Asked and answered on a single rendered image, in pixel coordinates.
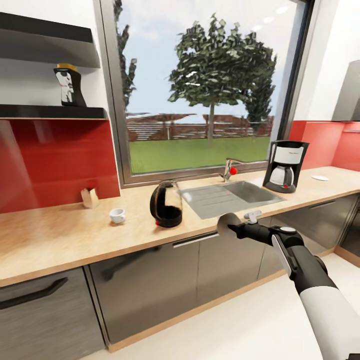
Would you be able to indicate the bottle of coffee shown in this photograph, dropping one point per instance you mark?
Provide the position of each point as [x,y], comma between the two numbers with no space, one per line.
[70,81]

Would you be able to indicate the drop in sink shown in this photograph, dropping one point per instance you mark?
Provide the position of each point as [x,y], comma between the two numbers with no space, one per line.
[229,197]

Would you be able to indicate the paper coffee filter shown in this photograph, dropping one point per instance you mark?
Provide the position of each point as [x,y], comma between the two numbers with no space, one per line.
[222,224]

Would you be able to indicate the electric kettle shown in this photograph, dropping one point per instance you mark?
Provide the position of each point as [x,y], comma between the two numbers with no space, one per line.
[166,203]

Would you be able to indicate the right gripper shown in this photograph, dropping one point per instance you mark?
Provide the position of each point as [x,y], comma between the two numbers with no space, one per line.
[250,230]

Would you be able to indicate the fixed window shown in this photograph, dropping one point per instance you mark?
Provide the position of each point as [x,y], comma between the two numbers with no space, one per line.
[190,83]

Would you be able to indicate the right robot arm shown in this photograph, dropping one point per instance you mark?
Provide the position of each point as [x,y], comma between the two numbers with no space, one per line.
[335,324]

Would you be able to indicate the coffee cup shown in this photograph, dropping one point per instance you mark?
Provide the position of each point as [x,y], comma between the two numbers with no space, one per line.
[117,215]

